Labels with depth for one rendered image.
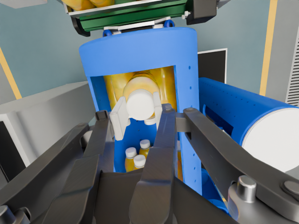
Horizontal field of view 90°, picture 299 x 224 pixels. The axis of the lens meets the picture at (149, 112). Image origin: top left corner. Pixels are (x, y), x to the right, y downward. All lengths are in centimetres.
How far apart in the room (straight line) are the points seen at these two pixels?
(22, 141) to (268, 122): 92
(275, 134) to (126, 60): 59
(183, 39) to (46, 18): 156
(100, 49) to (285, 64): 188
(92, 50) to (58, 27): 141
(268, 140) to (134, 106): 58
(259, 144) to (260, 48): 128
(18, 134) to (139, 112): 62
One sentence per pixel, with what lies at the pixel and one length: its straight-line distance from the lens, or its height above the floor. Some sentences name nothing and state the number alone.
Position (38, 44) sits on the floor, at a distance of 181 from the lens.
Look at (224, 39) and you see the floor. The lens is 168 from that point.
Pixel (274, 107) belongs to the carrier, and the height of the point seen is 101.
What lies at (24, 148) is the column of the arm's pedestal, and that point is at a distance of 79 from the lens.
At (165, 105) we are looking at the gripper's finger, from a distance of 17.
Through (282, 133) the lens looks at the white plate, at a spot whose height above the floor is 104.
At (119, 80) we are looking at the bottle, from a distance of 39.
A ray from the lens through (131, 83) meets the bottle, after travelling 24.
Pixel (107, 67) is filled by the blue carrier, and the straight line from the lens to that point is 30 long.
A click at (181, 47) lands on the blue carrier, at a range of 31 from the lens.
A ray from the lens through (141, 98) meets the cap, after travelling 20.
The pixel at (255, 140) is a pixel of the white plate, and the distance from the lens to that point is 67.
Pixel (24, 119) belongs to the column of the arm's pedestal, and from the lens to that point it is 81.
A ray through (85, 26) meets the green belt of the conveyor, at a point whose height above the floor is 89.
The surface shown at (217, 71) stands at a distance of 149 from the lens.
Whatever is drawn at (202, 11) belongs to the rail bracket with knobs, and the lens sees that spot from 55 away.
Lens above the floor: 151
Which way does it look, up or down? 70 degrees down
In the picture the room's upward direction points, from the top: 178 degrees clockwise
